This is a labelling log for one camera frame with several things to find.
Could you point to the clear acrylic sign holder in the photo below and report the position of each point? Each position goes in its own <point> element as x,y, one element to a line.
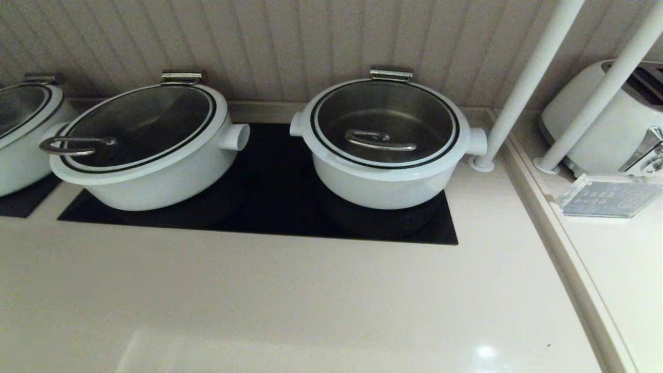
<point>608,197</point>

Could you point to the small black induction cooktop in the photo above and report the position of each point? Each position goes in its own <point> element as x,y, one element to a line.
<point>26,203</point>

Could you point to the white toaster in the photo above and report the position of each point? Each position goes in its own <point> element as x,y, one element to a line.
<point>619,132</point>

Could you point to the wide white pot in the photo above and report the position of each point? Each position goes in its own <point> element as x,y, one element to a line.
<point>20,171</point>
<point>171,186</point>

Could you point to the white pot with steel interior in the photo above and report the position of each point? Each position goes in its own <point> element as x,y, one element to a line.
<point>383,191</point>

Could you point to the large black induction cooktop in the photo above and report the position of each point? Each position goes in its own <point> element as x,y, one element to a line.
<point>274,199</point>

